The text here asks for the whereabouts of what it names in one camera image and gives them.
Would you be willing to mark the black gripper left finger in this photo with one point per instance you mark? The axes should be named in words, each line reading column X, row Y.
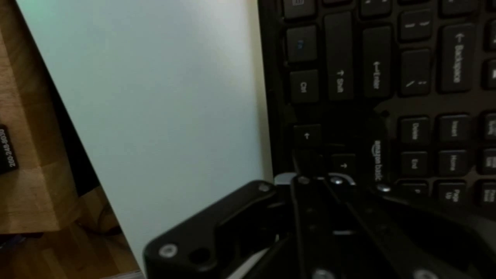
column 227, row 233

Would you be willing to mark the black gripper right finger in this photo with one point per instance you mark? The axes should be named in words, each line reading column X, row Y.
column 373, row 237

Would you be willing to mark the black computer keyboard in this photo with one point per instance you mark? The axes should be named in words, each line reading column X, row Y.
column 393, row 93

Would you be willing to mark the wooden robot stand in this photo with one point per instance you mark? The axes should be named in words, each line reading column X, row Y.
column 32, row 155

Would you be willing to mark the black labelled box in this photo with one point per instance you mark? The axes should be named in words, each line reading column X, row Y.
column 7, row 149

